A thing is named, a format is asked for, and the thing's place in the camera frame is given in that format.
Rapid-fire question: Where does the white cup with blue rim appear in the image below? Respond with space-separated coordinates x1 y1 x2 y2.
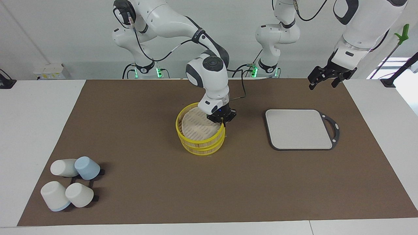
40 181 71 212

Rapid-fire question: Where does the yellow bamboo steamer tier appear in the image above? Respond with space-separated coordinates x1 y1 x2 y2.
180 132 226 156

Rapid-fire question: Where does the white power strip box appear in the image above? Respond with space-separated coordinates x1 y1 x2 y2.
33 64 71 80

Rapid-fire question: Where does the white plastic cup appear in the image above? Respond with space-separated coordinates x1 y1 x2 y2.
50 159 79 178
65 182 94 208

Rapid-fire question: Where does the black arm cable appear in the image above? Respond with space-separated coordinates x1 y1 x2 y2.
293 0 392 52
129 7 247 99

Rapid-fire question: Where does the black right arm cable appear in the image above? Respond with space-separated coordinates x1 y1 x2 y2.
129 7 247 99

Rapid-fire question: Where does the black base cable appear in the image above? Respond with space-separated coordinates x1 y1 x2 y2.
232 49 263 78
122 63 170 79

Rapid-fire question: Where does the white perforated steamer liner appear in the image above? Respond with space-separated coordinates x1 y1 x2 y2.
181 108 222 140

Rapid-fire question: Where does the white cutting board grey rim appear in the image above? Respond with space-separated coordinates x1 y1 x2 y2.
265 109 340 151

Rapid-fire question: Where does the black stand with clamp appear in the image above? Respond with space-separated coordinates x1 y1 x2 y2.
380 52 418 88

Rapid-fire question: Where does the light blue plastic cup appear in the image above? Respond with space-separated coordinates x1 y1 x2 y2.
74 156 101 180

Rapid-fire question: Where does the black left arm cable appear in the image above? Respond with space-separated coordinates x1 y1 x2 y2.
293 0 392 52

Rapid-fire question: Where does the black table clamp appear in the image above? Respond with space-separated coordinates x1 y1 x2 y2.
0 69 17 89

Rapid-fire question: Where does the yellow steamer tier with liner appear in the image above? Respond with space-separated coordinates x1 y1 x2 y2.
175 102 226 149

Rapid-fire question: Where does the brown table mat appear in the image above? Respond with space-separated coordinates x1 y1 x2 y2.
17 78 418 227

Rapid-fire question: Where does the black cup rack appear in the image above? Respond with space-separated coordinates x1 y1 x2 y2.
70 168 105 203

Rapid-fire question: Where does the green tipped grabber pole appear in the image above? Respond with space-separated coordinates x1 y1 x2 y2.
371 23 410 79

